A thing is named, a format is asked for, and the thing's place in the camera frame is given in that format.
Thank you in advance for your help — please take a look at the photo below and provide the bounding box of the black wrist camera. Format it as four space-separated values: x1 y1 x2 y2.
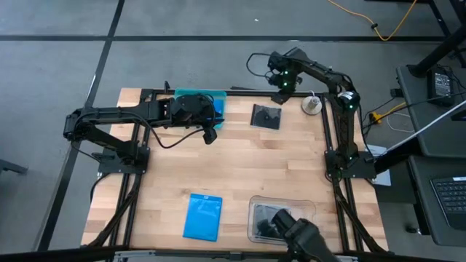
267 50 291 68
202 127 218 146

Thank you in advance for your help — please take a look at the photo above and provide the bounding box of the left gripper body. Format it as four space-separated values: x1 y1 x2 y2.
170 93 216 129

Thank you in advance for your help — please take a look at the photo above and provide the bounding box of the black desk leg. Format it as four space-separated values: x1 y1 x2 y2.
406 25 466 78

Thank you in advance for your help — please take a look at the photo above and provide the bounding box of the silver rod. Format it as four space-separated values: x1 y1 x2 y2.
385 98 466 154

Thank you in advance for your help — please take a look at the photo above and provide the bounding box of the black front crossbar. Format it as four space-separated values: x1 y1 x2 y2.
0 245 466 262

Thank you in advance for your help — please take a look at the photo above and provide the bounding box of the teal plastic bin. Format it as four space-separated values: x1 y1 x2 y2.
173 88 228 130

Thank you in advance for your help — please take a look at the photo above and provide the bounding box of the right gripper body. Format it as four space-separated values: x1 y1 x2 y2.
268 64 304 94

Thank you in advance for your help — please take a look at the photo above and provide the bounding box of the yellow floor cable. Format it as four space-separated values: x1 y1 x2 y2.
326 0 419 42

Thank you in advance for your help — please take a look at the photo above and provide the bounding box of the black keyboard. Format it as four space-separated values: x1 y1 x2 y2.
430 175 466 231

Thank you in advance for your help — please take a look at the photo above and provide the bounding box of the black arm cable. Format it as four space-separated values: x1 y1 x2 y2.
245 52 273 79
144 115 210 150

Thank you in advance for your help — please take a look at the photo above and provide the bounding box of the yellow extension cord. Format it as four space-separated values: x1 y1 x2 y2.
369 101 407 124

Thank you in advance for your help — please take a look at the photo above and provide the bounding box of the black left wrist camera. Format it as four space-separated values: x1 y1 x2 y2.
202 127 218 146

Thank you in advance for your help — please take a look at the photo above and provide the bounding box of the dark grey desk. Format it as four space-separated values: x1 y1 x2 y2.
395 64 466 158
407 155 466 248

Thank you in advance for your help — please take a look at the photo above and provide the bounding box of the black power adapter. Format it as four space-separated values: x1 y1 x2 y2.
427 67 456 108

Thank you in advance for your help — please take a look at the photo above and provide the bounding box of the grey chair leg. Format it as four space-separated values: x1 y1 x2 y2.
0 159 29 175

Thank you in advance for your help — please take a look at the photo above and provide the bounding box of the black aluminium table frame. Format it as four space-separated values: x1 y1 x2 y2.
82 87 390 255

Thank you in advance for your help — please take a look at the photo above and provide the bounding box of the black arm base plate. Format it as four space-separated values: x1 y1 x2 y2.
92 145 151 175
324 149 376 180

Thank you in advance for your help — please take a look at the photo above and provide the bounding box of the white paper sheet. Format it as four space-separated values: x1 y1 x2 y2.
363 143 392 187

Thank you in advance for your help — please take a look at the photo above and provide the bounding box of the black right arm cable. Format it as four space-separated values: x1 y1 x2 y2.
245 52 273 79

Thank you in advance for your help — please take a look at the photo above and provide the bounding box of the clear plastic bin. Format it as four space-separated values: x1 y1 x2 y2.
247 194 318 246

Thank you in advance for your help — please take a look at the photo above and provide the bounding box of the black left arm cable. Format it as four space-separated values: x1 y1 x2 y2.
144 115 210 150

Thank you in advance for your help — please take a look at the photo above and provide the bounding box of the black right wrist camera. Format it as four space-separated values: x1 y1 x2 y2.
267 50 291 68

